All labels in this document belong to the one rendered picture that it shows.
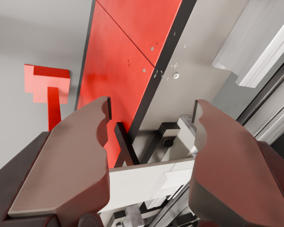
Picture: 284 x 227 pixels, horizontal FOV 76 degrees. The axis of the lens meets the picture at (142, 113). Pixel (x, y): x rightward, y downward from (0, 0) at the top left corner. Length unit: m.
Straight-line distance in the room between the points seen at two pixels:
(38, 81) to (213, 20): 1.04
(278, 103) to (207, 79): 0.25
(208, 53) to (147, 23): 0.18
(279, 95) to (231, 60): 0.27
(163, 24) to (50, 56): 0.95
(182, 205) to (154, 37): 0.80
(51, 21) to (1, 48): 0.31
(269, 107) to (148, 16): 0.46
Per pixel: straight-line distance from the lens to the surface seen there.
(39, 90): 1.29
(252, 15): 0.46
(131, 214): 0.95
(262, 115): 0.70
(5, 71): 1.38
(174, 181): 0.56
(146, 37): 0.52
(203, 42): 0.44
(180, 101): 0.51
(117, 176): 0.41
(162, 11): 0.48
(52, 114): 1.06
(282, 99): 0.68
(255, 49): 0.43
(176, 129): 0.53
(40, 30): 1.25
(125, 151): 0.55
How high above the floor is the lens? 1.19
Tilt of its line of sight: 42 degrees down
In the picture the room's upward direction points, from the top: 151 degrees clockwise
